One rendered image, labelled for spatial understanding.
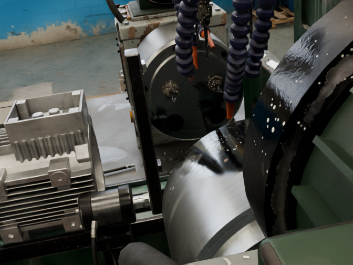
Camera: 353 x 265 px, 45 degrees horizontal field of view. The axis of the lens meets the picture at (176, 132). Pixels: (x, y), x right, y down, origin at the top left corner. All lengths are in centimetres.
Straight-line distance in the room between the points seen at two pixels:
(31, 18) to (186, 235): 596
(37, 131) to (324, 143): 59
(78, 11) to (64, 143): 560
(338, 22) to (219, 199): 27
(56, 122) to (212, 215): 35
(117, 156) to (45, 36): 519
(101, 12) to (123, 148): 507
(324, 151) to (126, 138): 120
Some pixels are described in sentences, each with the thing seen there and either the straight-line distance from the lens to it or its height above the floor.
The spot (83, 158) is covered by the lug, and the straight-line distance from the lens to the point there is 70.
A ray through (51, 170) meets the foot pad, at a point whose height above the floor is 107.
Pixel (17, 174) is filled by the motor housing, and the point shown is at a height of 106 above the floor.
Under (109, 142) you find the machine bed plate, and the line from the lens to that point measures 134.
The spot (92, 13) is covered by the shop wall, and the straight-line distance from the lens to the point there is 629.
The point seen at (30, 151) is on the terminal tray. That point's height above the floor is 109.
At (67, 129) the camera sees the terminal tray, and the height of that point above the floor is 112.
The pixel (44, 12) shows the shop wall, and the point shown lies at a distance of 631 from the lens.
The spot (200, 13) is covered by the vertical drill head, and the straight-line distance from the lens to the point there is 67.
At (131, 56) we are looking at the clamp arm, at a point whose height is 125.
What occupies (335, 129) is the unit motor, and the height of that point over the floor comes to 132.
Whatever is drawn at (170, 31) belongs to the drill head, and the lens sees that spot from 102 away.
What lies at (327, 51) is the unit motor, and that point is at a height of 134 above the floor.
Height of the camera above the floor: 140
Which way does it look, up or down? 27 degrees down
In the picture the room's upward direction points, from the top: 7 degrees counter-clockwise
